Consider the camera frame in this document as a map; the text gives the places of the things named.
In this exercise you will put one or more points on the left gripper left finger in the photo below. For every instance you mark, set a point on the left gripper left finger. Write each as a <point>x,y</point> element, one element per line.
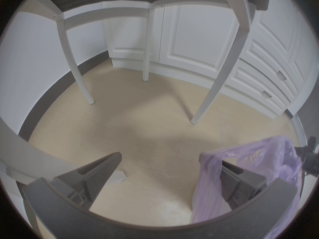
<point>94,178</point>

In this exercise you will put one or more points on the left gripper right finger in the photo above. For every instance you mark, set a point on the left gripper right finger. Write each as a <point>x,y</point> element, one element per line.
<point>249,183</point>

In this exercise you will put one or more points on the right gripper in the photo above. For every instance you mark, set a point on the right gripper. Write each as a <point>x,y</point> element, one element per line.
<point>311,162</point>

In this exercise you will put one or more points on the purple plastic bag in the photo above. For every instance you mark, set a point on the purple plastic bag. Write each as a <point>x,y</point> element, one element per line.
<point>206,183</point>

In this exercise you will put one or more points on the white wardrobe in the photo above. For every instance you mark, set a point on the white wardrobe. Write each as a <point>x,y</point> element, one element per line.
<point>194,38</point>

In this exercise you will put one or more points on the grey and white chair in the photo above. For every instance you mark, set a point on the grey and white chair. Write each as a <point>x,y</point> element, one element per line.
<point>239,14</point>

